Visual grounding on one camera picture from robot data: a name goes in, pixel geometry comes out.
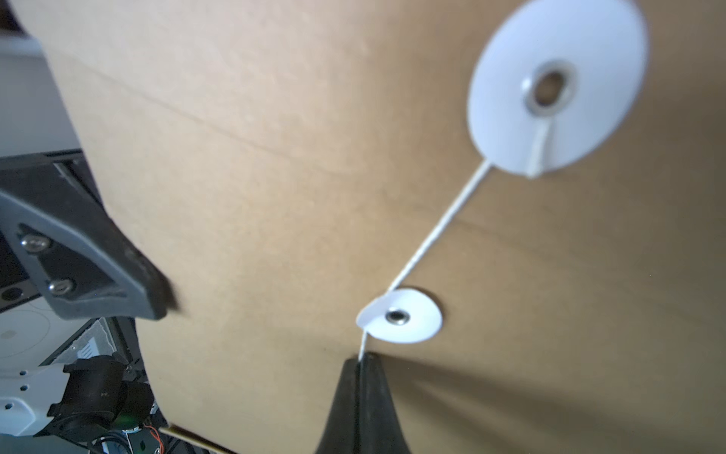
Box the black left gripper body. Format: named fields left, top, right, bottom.
left=1, top=149, right=105, bottom=312

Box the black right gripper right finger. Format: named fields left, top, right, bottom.
left=358, top=353, right=410, bottom=454

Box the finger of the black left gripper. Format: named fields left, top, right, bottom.
left=1, top=164, right=172, bottom=321

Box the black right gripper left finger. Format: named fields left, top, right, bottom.
left=316, top=358, right=359, bottom=454

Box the kraft file bag stack top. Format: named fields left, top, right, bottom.
left=11, top=1, right=725, bottom=453

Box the white string of stack bag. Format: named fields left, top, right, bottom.
left=355, top=0, right=650, bottom=364

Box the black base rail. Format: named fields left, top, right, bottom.
left=38, top=318, right=173, bottom=453

